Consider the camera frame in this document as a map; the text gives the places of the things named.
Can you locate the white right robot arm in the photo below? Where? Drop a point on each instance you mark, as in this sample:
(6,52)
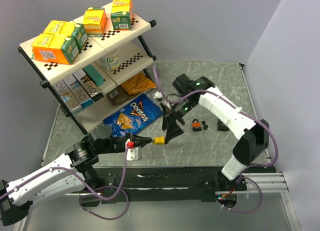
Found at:
(252,136)

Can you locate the brown snack bag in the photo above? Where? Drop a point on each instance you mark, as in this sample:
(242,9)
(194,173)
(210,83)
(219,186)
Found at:
(118,96)

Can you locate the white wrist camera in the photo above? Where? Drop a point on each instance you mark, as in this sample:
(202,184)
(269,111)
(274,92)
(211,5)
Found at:
(133,153)
(159,97)

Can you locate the beige two-tier shelf rack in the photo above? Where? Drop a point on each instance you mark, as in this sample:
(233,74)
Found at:
(135,57)

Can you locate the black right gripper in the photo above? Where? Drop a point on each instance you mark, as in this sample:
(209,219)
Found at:
(168,113)

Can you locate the blue Doritos chip bag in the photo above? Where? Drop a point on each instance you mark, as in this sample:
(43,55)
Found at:
(133,117)

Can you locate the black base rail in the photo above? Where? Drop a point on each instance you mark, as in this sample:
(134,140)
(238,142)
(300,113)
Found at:
(146,184)

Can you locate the orange padlock with keys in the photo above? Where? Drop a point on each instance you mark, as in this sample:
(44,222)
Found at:
(196,125)

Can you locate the black padlock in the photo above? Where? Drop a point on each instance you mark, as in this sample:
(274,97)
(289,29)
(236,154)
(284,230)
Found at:
(221,126)

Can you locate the left white RO box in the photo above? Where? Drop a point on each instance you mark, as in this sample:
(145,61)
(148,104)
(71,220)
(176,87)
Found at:
(67,97)

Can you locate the green yellow sponge box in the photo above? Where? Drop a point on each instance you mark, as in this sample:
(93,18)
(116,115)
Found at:
(121,14)

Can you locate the teal box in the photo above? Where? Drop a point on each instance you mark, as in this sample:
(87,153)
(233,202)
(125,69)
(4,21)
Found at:
(91,71)

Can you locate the yellow padlock with key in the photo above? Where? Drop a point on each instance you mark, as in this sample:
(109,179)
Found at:
(160,140)

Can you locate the white paper cup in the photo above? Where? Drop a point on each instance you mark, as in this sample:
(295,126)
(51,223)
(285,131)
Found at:
(111,61)

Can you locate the front orange sponge box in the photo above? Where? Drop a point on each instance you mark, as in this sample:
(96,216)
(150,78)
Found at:
(55,48)

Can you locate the orange yellow sponge pack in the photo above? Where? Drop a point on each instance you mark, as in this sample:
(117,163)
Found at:
(94,20)

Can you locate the yellow honey dijon chip bag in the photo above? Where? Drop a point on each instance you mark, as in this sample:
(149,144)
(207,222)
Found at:
(138,84)

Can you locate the white ro box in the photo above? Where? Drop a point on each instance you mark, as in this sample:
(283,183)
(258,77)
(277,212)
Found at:
(78,91)
(67,97)

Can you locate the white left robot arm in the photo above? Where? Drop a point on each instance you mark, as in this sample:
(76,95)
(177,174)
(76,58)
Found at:
(72,171)

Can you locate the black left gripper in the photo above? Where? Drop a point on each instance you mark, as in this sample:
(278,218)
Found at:
(141,140)

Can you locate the orange padlock key bunch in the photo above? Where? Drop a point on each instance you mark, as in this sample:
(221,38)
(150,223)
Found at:
(205,127)

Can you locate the middle white RO box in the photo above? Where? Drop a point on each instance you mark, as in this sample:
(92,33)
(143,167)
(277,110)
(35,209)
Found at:
(78,91)

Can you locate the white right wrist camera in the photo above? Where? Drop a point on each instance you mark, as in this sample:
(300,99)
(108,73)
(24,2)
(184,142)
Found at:
(159,97)

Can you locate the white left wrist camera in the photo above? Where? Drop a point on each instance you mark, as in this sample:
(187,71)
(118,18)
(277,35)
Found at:
(133,153)

